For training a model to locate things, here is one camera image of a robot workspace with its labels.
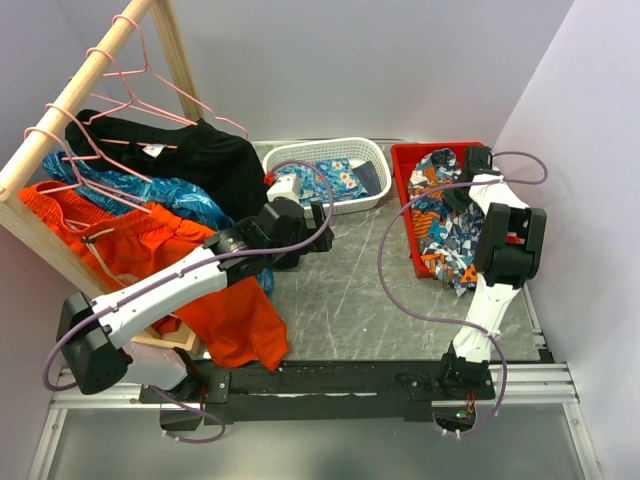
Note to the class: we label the black shorts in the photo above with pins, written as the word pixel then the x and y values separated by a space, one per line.
pixel 225 166

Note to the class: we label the blue floral folded shorts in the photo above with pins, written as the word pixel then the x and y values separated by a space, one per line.
pixel 345 186

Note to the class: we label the dark grey folded cloth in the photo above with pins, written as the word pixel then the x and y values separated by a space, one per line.
pixel 368 177

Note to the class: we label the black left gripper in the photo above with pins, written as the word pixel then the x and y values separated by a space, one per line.
pixel 319 221

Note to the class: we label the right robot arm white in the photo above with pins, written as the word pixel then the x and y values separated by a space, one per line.
pixel 508 254

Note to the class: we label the pink hanger with blue shorts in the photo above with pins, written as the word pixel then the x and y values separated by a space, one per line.
pixel 124 198

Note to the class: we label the pink hanger with orange shorts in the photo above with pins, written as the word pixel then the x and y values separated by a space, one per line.
pixel 70 216

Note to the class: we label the white perforated plastic basket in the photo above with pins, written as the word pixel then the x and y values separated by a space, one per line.
pixel 356 150

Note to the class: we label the orange teal patterned shorts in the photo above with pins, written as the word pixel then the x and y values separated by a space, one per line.
pixel 446 238

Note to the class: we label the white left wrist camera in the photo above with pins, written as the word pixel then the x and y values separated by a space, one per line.
pixel 287 186

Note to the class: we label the red plastic tray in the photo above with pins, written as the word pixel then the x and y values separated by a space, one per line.
pixel 405 158

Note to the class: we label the black mounting base plate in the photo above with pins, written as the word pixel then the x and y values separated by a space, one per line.
pixel 325 390

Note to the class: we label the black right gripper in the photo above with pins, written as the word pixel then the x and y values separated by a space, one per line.
pixel 454 203

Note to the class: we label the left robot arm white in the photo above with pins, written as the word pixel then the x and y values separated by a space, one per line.
pixel 95 335

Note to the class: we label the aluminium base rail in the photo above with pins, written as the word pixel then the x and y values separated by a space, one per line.
pixel 317 420

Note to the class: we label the pink wire hanger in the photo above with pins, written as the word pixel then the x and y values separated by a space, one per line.
pixel 150 75

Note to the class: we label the wooden clothes rack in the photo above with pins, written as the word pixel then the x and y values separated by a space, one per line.
pixel 19 219

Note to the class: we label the blue leaf print shorts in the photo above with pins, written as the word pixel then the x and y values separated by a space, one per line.
pixel 180 197

